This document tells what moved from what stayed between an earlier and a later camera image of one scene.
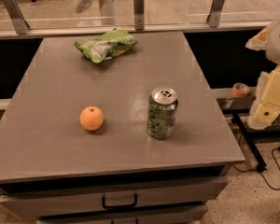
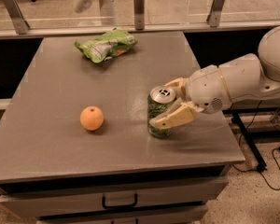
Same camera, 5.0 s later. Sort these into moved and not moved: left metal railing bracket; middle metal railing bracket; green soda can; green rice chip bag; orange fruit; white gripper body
Moved: white gripper body
Not moved: left metal railing bracket; green rice chip bag; orange fruit; green soda can; middle metal railing bracket
